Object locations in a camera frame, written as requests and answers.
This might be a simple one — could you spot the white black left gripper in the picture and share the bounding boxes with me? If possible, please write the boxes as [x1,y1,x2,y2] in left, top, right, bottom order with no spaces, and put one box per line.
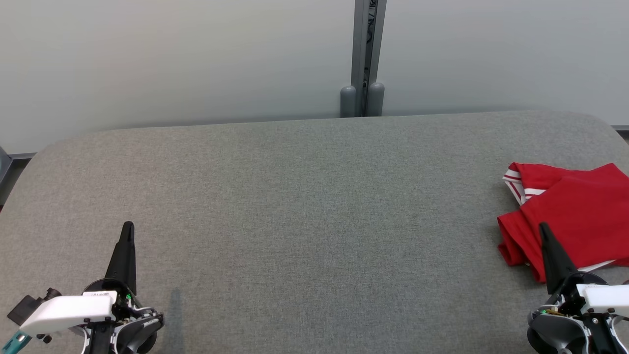
[20,221,141,337]

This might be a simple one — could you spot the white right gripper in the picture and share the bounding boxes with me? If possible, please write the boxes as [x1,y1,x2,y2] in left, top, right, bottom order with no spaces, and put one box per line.
[539,222,629,315]

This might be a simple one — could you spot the red basketball jersey white sleeves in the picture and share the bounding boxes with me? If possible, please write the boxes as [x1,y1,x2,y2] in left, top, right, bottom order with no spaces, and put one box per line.
[497,162,629,284]

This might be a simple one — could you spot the black cable teal plug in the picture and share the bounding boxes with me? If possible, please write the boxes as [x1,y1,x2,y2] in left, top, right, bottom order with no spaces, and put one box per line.
[0,330,32,354]

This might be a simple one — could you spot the grey partition post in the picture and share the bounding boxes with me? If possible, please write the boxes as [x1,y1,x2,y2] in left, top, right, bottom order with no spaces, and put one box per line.
[340,0,387,118]

